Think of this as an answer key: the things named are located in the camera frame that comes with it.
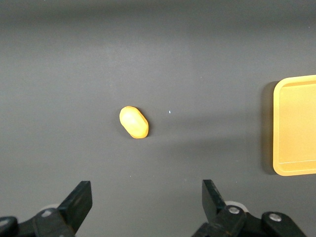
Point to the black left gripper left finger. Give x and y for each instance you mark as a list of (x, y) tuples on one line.
[(76, 205)]

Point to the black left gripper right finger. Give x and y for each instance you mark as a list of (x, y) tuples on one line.
[(212, 202)]

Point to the yellow potato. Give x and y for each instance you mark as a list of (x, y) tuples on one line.
[(133, 122)]

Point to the yellow plastic tray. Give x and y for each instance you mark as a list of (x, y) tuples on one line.
[(296, 128)]

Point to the dark grey table cloth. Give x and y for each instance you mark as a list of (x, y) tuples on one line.
[(74, 61)]

